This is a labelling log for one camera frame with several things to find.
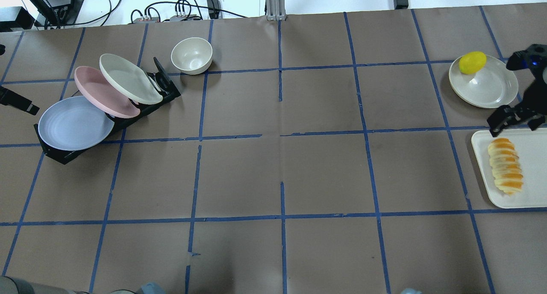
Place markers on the aluminium frame post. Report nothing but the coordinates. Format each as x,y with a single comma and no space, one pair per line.
275,10

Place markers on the cream plate in rack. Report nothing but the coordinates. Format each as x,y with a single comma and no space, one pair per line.
129,80

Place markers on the pink plate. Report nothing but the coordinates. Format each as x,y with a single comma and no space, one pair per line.
98,91

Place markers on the black power adapter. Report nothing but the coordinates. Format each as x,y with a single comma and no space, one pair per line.
213,8

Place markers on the yellow lemon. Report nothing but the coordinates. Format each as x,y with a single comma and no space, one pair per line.
472,62

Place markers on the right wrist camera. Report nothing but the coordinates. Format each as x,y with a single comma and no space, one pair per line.
533,58

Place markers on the blue plate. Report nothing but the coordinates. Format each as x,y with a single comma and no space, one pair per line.
74,124

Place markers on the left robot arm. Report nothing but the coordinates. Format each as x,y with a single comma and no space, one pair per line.
11,285

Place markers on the cream bowl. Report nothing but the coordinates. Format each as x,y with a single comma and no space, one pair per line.
192,56

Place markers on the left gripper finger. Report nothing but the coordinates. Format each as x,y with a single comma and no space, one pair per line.
17,101

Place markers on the white rectangular tray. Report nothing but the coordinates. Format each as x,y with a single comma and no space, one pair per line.
532,151

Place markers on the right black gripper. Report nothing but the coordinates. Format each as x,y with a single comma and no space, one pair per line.
536,95

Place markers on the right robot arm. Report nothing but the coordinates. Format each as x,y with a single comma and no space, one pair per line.
545,74

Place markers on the black dish rack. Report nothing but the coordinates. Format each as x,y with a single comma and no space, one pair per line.
165,86

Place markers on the cream plate with lemon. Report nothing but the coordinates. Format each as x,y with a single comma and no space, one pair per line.
490,87

